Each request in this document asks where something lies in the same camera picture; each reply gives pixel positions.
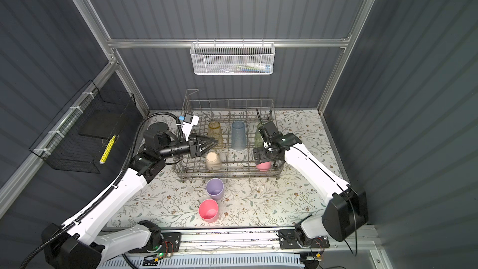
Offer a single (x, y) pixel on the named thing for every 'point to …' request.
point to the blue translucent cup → (238, 136)
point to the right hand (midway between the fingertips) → (269, 154)
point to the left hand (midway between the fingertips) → (217, 144)
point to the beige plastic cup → (211, 160)
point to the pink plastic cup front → (208, 210)
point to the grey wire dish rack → (234, 164)
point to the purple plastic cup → (215, 188)
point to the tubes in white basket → (251, 67)
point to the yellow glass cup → (215, 132)
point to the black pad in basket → (102, 123)
